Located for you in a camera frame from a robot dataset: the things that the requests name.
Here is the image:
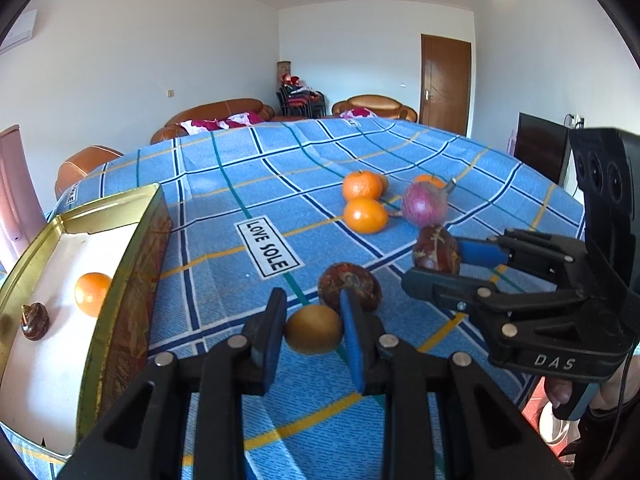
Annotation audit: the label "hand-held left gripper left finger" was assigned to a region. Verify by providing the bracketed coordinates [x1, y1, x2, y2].
[57, 287, 288, 480]

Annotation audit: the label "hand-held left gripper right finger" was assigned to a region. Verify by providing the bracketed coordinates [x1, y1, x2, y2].
[340, 290, 576, 480]

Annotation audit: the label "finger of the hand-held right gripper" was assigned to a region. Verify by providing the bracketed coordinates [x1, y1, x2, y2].
[401, 267, 601, 342]
[457, 227, 593, 292]

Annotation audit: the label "dark red round fruit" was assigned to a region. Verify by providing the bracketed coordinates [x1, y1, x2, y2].
[412, 225, 462, 275]

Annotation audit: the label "gold tin box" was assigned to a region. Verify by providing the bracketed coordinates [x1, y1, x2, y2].
[0, 183, 173, 461]

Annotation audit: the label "person's right hand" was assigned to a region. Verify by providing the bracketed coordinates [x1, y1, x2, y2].
[545, 379, 573, 408]

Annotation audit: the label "dark brown round fruit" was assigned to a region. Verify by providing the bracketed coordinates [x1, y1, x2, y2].
[318, 262, 383, 313]

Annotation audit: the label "purple streaked round fruit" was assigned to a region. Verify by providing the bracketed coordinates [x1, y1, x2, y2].
[387, 178, 458, 227]

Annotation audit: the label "black television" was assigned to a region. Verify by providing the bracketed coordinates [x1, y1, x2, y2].
[514, 112, 573, 186]

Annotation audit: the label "brown wooden door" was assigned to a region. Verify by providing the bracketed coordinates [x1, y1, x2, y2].
[420, 34, 472, 137]

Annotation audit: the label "blue plaid blanket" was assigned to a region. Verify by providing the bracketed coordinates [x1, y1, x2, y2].
[52, 119, 586, 480]

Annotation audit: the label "brown leather armchair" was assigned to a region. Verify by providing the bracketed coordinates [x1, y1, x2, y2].
[331, 94, 418, 122]
[55, 146, 125, 198]

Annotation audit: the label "stacked dark chairs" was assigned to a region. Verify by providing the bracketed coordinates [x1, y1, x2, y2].
[276, 85, 327, 118]

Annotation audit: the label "brown leather sofa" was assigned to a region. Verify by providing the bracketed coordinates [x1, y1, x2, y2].
[150, 98, 276, 144]

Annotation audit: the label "small dark brown fruit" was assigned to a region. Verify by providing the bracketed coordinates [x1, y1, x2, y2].
[20, 302, 51, 342]

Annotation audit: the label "pink curtain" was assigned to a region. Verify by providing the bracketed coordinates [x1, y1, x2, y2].
[0, 125, 46, 271]

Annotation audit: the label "white air conditioner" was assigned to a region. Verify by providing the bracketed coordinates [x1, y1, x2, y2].
[0, 8, 38, 53]

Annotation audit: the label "black cable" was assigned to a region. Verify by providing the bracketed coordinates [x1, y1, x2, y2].
[614, 340, 640, 421]

